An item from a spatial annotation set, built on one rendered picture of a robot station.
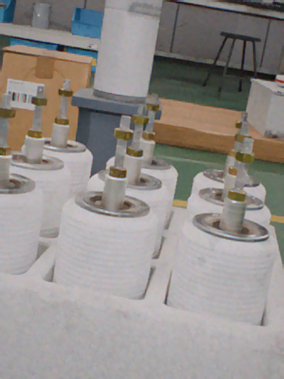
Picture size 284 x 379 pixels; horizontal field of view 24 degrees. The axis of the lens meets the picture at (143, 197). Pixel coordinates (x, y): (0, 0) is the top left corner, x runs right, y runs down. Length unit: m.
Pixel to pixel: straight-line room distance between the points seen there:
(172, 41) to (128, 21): 7.86
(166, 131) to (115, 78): 1.46
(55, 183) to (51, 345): 0.21
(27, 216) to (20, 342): 0.12
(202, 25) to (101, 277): 8.37
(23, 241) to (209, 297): 0.19
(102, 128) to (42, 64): 0.81
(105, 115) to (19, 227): 0.46
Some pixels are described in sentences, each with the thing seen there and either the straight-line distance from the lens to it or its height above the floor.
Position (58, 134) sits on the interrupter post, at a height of 0.27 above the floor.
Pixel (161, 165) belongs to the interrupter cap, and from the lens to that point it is 0.87.
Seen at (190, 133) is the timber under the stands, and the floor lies 0.06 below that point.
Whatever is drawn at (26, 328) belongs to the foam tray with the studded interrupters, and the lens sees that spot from 0.63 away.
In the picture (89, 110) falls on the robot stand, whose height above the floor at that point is 0.28.
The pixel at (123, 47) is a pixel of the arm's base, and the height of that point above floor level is 0.39.
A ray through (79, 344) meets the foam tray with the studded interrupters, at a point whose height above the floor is 0.14.
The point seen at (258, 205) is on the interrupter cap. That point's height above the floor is 0.25.
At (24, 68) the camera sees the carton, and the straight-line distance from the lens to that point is 1.87.
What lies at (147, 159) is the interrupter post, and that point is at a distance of 0.87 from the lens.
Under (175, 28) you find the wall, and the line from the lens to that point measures 8.93.
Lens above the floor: 0.43
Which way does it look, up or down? 15 degrees down
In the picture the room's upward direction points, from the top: 10 degrees clockwise
